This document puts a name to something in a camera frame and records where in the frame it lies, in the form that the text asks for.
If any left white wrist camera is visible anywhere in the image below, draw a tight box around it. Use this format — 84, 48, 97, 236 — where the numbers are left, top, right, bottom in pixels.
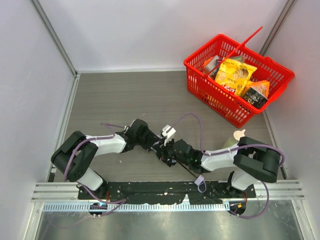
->
123, 126, 130, 132

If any pale yellow bottle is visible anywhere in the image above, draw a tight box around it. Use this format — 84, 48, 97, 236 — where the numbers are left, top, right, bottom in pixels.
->
222, 129, 246, 148

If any slotted cable duct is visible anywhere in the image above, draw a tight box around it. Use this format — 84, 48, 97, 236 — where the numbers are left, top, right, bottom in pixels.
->
42, 201, 230, 212

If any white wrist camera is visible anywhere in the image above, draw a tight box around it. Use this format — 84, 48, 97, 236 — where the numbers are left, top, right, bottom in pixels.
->
161, 125, 176, 146
123, 126, 130, 132

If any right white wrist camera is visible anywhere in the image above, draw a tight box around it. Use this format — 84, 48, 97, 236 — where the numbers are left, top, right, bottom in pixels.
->
161, 125, 176, 146

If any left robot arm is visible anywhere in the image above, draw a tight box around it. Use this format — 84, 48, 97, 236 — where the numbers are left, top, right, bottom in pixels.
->
51, 119, 161, 198

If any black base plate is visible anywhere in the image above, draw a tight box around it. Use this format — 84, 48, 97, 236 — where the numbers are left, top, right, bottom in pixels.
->
92, 181, 256, 205

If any black and orange snack bag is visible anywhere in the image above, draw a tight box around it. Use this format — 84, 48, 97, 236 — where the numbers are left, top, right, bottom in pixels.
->
241, 80, 270, 109

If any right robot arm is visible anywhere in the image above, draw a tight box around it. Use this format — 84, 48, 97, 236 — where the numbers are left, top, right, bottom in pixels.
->
151, 136, 285, 192

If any orange snack packet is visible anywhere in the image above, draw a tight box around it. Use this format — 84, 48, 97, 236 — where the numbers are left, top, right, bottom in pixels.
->
202, 55, 220, 77

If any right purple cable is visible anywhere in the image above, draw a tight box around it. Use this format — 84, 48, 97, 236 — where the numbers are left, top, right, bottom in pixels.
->
172, 113, 286, 221

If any yellow chips bag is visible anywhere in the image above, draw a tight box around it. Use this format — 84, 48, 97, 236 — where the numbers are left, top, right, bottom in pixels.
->
215, 58, 258, 96

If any lavender folding umbrella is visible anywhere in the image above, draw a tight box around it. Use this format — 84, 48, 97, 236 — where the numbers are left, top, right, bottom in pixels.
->
149, 139, 208, 194

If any red plastic shopping basket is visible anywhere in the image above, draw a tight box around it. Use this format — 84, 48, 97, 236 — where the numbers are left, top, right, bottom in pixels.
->
183, 34, 295, 128

